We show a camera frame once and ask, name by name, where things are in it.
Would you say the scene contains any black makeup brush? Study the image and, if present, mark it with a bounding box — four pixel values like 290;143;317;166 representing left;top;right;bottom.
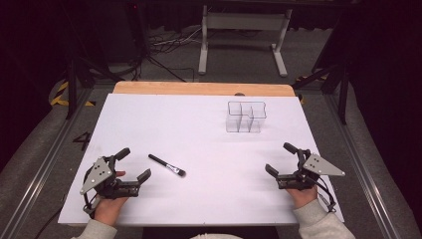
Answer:
147;153;187;178

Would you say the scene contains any white metal stand frame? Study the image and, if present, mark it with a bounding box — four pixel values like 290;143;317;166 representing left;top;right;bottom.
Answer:
197;4;294;79

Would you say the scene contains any wooden table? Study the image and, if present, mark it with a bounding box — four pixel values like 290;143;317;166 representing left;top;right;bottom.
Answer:
112;81;297;98

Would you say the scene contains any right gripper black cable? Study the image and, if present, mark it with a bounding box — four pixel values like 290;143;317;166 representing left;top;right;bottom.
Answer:
313;176;337;214

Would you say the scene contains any yellow black floor tape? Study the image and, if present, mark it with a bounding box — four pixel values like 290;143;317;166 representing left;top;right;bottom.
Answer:
49;80;97;108

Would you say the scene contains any aluminium floor rail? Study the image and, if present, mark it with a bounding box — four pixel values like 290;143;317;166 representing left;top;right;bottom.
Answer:
0;87;95;239
322;93;401;239

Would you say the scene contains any clear acrylic organizer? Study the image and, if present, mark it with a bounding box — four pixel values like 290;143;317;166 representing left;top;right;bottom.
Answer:
225;101;268;134

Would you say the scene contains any bundle of floor cables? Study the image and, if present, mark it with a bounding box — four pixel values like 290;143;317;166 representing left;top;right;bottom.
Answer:
108;26;203;84

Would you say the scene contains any black tripod stand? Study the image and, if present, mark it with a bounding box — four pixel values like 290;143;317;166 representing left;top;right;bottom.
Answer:
64;3;125;120
292;13;352;125

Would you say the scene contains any white table mat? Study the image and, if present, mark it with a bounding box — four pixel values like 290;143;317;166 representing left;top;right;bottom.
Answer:
57;93;345;228

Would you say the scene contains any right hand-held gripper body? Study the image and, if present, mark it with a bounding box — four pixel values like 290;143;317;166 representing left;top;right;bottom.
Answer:
276;148;346;192

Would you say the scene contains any person's left hand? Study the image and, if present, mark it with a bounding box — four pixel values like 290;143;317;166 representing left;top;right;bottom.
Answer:
94;170;129;228

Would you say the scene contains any person's right hand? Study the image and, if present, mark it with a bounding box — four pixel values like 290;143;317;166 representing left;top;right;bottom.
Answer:
286;185;319;210

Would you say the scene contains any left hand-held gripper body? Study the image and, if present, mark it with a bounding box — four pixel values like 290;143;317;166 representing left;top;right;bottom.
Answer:
79;154;141;215

